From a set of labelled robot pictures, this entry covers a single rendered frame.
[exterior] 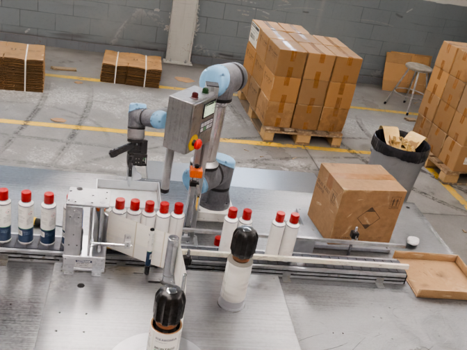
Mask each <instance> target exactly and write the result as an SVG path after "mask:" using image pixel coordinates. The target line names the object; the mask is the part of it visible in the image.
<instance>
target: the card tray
mask: <svg viewBox="0 0 467 350"><path fill-rule="evenodd" d="M393 259H397V260H399V261H400V263H401V264H409V268H408V269H405V271H406V273H407V279H406V281H407V283H408V284H409V286H410V287H411V289H412V290H413V292H414V294H415V295H416V297H422V298H435V299H458V300H467V265H466V264H465V263H464V261H463V260H462V259H461V258H460V257H459V255H452V254H443V253H424V252H414V251H396V250H395V252H394V254H393Z"/></svg>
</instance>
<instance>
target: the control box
mask: <svg viewBox="0 0 467 350"><path fill-rule="evenodd" d="M202 89H203V88H202V87H198V86H196V85H194V86H192V87H189V88H187V89H184V90H182V91H180V92H177V93H174V94H171V95H170V96H169V100H168V106H167V116H166V122H165V132H164V138H163V146H164V147H166V148H168V149H171V150H173V151H176V152H179V153H182V154H183V155H186V154H187V153H190V152H191V151H193V150H195V149H194V146H192V141H193V140H197V139H200V140H202V145H203V144H205V143H207V142H209V141H210V138H211V131H212V127H211V128H209V129H207V130H206V131H204V132H202V133H199V130H200V126H201V123H202V122H205V121H206V120H208V119H210V118H212V117H213V118H214V114H215V112H214V114H212V115H210V116H208V117H206V118H204V119H202V115H203V110H204V104H205V103H208V102H209V101H212V100H214V99H216V101H217V97H218V96H217V95H216V93H213V92H209V94H208V95H203V94H202ZM193 92H198V94H199V95H198V97H199V99H198V100H195V99H191V96H192V93H193Z"/></svg>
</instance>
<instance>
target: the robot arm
mask: <svg viewBox="0 0 467 350"><path fill-rule="evenodd" d="M247 79H248V75H247V70H246V69H245V68H244V67H243V66H242V65H241V64H239V63H237V62H228V63H225V64H220V65H212V66H210V67H208V68H206V69H205V70H204V71H203V72H202V74H201V76H200V79H199V86H200V87H201V88H205V83H206V81H211V82H217V83H218V84H219V92H218V98H217V101H216V108H215V116H214V120H213V128H212V131H211V141H210V144H209V149H208V157H207V161H206V169H205V174H204V182H203V186H202V193H201V198H200V202H199V205H200V206H201V207H203V208H205V209H207V210H212V211H224V210H227V209H228V208H229V205H230V195H229V188H230V185H231V180H232V176H233V173H234V169H235V164H236V161H235V160H234V159H233V158H232V157H231V156H228V155H226V154H223V153H218V147H219V143H220V136H221V132H222V126H223V122H224V116H225V112H226V109H227V105H228V104H230V103H231V102H232V98H233V94H234V92H237V91H239V90H241V89H243V88H244V87H245V85H246V84H247ZM128 114H129V117H128V129H127V137H128V138H127V141H128V142H130V143H127V144H125V145H122V146H120V147H118V148H116V149H111V150H110V151H109V152H108V154H109V156H110V157H111V158H114V157H116V156H118V155H120V154H121V153H124V152H127V156H126V163H127V168H126V180H127V184H128V186H129V187H131V182H132V181H136V180H139V179H141V177H142V176H141V175H140V173H139V172H137V168H136V166H135V165H137V166H140V167H142V166H147V142H148V140H144V138H145V127H146V126H147V127H152V128H157V129H160V128H161V129H164V128H165V122H166V116H167V107H164V108H159V109H156V110H150V109H147V105H146V104H145V103H130V104H129V111H128ZM136 143H138V144H136ZM145 158H146V164H145ZM193 158H194V156H193V157H192V158H191V159H190V166H192V163H193ZM190 166H189V168H187V169H186V170H185V171H184V172H183V175H182V181H183V184H184V185H185V187H186V189H187V190H188V189H189V182H190V174H189V171H190Z"/></svg>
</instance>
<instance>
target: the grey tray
mask: <svg viewBox="0 0 467 350"><path fill-rule="evenodd" d="M96 189H100V190H111V194H110V207H111V208H112V209H113V208H114V207H115V200H116V198H118V197H123V198H125V206H124V207H125V208H126V209H128V208H130V205H131V200H132V199H133V198H137V199H139V200H140V209H141V211H143V210H144V209H145V202H146V201H147V200H152V201H154V202H155V206H154V211H155V212H157V211H159V209H160V204H161V192H160V185H159V183H157V182H146V181H132V182H131V187H129V186H128V184H127V181H124V180H113V179H101V178H97V186H96Z"/></svg>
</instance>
